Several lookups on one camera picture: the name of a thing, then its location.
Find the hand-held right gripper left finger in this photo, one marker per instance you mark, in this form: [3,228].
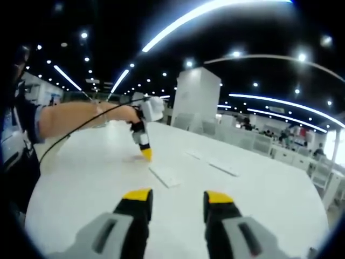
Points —
[129,224]

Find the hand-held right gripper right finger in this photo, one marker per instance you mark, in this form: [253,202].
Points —
[218,224]

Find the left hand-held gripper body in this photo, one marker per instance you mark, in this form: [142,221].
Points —
[152,109]

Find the white socket holder cover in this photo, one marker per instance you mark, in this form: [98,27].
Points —
[164,176]

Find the long white socket holder strip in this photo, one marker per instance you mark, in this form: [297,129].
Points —
[223,167]

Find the person's left hand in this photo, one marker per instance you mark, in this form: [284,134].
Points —
[122,113]

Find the wide white pillar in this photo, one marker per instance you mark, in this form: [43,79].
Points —
[196,99]

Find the white desk partition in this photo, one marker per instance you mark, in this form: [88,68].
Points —
[242,141]

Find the white office chair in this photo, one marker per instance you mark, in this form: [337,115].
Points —
[323,175]

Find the person's dark clothing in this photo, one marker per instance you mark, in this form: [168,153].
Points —
[16,183]

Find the white chest device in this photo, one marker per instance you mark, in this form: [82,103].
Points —
[10,148]

